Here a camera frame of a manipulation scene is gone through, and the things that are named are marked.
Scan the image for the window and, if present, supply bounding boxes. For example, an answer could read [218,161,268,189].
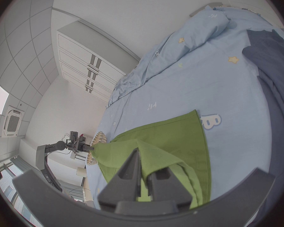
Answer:
[0,165,45,224]

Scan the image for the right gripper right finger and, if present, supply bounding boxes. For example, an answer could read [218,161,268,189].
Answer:
[147,166,192,213]

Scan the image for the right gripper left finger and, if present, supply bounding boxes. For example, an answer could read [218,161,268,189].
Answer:
[98,148,142,213]

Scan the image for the dark blue printed T-shirt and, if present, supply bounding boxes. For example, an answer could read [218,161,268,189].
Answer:
[242,29,284,222]

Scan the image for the pale blue quilt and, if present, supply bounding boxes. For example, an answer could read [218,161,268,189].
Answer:
[106,7,238,107]

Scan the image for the ceiling air vent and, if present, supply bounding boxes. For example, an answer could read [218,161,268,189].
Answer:
[1,105,25,137]

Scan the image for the white wardrobe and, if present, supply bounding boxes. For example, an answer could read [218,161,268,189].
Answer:
[57,20,141,105]

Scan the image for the white small table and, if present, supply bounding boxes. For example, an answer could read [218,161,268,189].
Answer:
[70,133,95,160]

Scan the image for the round woven basket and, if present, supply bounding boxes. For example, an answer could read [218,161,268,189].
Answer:
[86,131,107,166]

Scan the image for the grey curtain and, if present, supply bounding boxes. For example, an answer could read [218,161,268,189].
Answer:
[11,156,30,174]

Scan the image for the green shorts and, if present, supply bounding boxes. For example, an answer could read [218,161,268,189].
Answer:
[89,110,211,210]

